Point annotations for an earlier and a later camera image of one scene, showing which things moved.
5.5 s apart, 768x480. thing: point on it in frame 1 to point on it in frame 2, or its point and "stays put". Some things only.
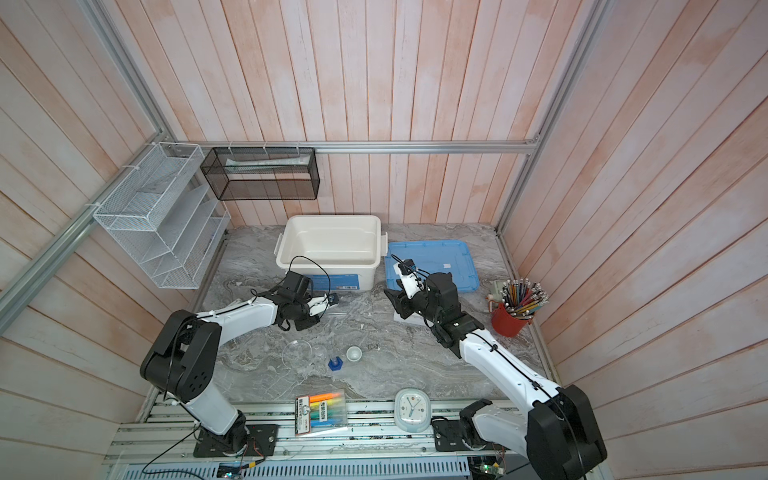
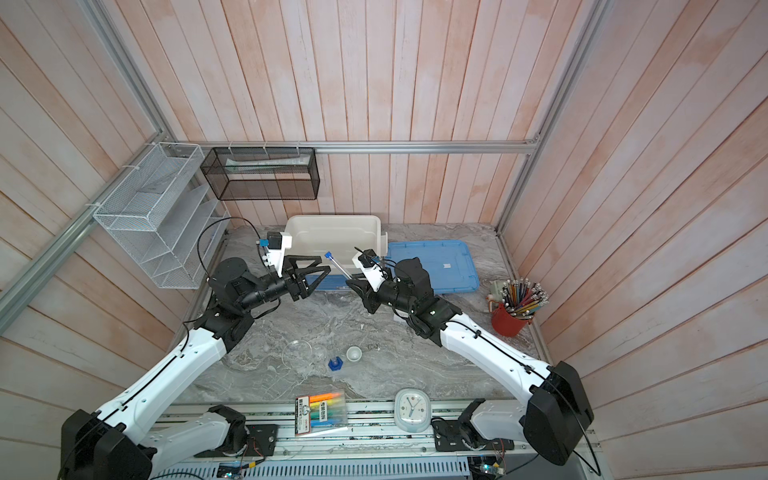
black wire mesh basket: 262,173 stays put
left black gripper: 311,321 to 290,267
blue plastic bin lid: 434,257 stays put
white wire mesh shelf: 168,224 stays put
